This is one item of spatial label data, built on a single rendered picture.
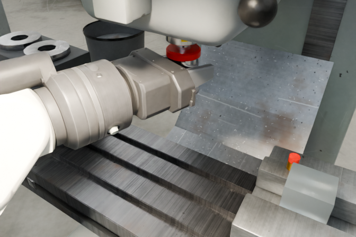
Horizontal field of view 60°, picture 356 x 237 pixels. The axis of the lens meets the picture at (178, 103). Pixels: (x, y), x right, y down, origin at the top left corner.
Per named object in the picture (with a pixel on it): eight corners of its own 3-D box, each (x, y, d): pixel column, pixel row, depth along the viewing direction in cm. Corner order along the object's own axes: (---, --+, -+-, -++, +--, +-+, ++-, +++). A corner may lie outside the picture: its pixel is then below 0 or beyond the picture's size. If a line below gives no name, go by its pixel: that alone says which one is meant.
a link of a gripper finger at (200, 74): (209, 80, 44) (175, 93, 41) (211, 59, 42) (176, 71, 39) (217, 84, 43) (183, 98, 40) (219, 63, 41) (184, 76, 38)
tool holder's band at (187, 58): (202, 61, 40) (202, 54, 39) (166, 61, 40) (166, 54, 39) (198, 47, 44) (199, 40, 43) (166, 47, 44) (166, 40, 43)
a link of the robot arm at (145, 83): (198, 60, 35) (102, 93, 29) (194, 128, 40) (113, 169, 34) (138, 30, 43) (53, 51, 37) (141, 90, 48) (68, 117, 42)
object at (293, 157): (295, 173, 46) (299, 161, 45) (285, 169, 47) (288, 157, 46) (297, 166, 47) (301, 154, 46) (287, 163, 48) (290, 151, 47)
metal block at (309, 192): (321, 235, 40) (334, 205, 37) (275, 216, 43) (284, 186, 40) (327, 207, 44) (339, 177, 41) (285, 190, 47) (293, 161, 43)
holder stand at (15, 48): (60, 148, 67) (37, 65, 56) (6, 115, 78) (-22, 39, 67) (101, 121, 76) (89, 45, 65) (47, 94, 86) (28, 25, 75)
